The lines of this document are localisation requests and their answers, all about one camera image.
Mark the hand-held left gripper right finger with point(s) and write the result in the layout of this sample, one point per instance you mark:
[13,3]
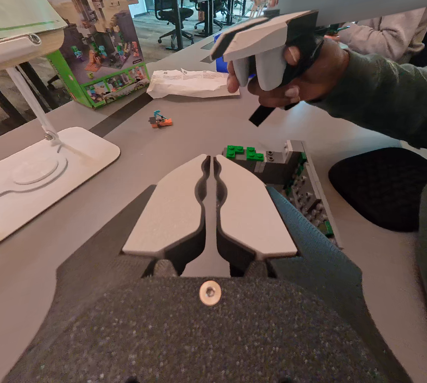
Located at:
[257,219]

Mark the blue plastic bin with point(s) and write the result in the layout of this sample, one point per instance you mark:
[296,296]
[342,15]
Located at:
[218,64]

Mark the white and wooden book stand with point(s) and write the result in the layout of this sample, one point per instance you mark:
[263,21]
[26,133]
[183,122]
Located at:
[50,162]

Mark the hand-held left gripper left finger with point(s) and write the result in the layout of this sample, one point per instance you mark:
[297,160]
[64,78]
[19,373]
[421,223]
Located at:
[163,219]

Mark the white paper bag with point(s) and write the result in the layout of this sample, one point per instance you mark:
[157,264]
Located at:
[190,84]

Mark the black mesh chair armrest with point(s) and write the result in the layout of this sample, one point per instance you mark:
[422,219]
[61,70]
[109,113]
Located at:
[380,189]

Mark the grey brick build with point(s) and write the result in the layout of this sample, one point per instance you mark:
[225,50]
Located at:
[300,189]

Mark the green toy brick set box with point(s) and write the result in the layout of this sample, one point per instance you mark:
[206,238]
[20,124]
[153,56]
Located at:
[96,39]

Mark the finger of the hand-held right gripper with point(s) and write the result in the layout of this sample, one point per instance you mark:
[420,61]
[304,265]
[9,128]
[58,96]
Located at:
[257,39]
[273,18]

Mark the green corner brick plate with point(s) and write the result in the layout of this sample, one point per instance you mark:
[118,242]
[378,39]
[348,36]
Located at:
[235,151]

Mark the small orange brick figure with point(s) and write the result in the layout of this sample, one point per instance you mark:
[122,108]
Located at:
[160,121]

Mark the small green brick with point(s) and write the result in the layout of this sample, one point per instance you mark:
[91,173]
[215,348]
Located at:
[255,155]

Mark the another person's forearm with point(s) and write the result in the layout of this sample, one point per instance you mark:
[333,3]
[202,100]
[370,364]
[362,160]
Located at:
[383,36]

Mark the person's right hand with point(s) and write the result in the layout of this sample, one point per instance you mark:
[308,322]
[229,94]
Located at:
[317,72]

